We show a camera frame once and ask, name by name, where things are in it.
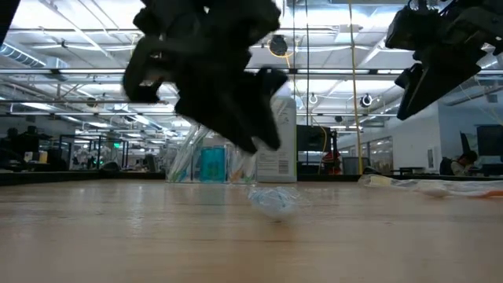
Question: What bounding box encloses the orange toothbrush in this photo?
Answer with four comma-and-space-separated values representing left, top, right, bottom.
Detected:
229, 151, 256, 184
359, 174, 503, 199

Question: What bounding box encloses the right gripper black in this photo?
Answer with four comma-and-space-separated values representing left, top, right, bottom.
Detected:
394, 0, 503, 121

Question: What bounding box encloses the red and black machine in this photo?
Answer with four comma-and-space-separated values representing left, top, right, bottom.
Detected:
321, 151, 342, 176

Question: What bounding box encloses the black monitor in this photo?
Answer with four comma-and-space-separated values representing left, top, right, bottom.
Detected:
296, 124, 333, 153
475, 124, 503, 158

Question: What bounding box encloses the blue toothbrush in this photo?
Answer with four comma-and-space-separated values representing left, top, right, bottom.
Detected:
245, 184, 303, 222

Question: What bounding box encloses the clear plastic organizer cup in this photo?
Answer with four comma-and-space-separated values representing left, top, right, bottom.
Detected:
165, 143, 259, 185

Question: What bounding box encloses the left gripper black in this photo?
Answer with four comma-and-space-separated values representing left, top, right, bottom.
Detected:
122, 0, 290, 155

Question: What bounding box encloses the silver ventilation duct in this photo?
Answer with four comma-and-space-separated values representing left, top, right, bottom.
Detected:
0, 41, 70, 70

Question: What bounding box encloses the white wipes canister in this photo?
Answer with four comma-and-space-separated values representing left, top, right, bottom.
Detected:
255, 84, 299, 184

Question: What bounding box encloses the yellow hanging cable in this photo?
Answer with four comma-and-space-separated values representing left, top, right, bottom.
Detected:
347, 0, 363, 176

